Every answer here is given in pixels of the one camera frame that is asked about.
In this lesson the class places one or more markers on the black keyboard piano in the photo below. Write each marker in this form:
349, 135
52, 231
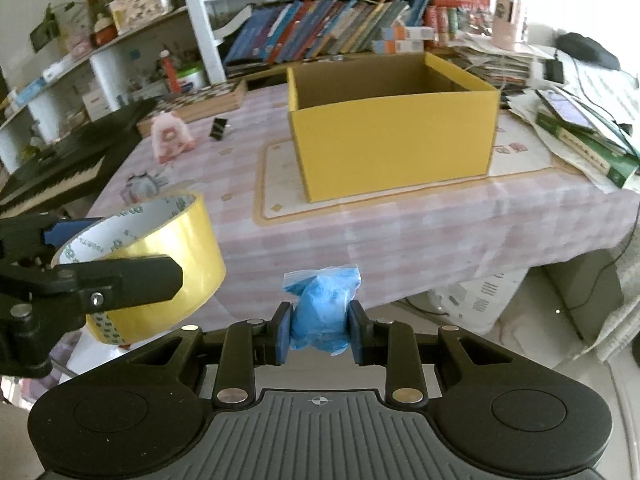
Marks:
65, 160

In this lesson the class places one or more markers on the white bookshelf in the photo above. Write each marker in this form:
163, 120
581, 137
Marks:
200, 20

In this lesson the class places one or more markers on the black rounded object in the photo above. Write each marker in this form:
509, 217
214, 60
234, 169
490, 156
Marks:
587, 51

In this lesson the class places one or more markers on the pink plush toy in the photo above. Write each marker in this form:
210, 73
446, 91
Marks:
170, 137

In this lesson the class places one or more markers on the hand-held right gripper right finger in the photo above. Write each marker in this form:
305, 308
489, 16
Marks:
357, 332

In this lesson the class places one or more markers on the wooden chessboard box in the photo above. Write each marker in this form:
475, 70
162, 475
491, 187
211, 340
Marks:
200, 102

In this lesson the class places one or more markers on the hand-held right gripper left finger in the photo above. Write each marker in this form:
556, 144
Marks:
282, 332

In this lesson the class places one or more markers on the black power adapter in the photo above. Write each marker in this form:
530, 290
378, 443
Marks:
554, 71

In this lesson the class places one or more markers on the white carton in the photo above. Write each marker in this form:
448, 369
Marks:
475, 300

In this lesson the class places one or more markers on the white box with red label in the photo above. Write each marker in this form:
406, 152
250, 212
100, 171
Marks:
95, 102

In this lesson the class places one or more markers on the yellow cardboard box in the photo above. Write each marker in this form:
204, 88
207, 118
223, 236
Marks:
390, 145

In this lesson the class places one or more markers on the pink card box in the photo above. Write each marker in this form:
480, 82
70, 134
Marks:
507, 22

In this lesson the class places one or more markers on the yellow tape roll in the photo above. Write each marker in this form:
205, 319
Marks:
165, 240

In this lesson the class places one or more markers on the green book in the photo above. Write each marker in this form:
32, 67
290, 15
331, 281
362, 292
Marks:
595, 152

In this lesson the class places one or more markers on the small orange and white boxes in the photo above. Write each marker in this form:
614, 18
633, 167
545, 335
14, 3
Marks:
402, 40

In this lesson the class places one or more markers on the desktop with pink checked cloth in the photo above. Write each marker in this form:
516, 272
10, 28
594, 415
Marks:
350, 240

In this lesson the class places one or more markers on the beige star placemat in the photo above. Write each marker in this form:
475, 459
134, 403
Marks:
280, 180

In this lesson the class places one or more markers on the red books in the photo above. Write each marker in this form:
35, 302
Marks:
460, 12

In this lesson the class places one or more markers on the smartphone with purple screen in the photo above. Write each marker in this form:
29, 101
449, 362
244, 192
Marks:
567, 107

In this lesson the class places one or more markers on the red and white jar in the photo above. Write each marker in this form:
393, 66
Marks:
105, 32

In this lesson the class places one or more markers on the black binder clip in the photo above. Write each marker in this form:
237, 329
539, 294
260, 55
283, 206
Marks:
218, 128

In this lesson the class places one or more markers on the red glue bottle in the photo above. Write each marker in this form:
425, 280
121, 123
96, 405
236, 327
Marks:
170, 72

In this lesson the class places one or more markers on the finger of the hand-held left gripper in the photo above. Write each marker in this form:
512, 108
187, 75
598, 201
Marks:
65, 230
125, 280

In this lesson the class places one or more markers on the blue plastic bag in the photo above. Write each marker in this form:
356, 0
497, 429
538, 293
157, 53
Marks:
320, 310

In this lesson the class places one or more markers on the white jar with green lid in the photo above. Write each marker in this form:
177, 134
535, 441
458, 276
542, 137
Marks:
192, 79

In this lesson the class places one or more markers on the stack of papers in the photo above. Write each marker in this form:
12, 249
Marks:
495, 65

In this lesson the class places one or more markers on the row of leaning books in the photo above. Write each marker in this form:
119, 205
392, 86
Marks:
310, 30

